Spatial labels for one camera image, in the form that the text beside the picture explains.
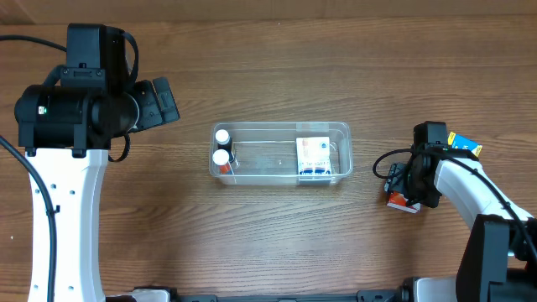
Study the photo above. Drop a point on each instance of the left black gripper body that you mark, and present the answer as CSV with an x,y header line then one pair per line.
x,y
145,121

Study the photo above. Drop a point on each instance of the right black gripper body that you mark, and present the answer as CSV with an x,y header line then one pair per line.
x,y
402,179

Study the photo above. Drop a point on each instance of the red and white box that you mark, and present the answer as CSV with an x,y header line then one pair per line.
x,y
398,201

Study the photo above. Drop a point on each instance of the blue and yellow box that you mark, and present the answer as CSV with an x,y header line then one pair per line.
x,y
458,141

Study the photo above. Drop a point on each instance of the black bottle white cap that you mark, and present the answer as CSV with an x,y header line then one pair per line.
x,y
223,140

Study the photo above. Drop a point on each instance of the orange bottle white cap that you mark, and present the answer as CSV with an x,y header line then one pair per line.
x,y
221,159

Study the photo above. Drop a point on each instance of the white and blue box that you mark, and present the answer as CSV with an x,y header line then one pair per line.
x,y
313,156

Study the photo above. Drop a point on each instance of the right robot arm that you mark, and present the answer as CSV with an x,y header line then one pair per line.
x,y
499,262

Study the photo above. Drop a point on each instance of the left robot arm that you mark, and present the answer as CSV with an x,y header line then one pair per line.
x,y
65,130

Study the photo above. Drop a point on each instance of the clear plastic container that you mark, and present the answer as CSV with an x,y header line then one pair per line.
x,y
266,152

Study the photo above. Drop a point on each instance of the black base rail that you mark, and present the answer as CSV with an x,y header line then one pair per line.
x,y
285,298

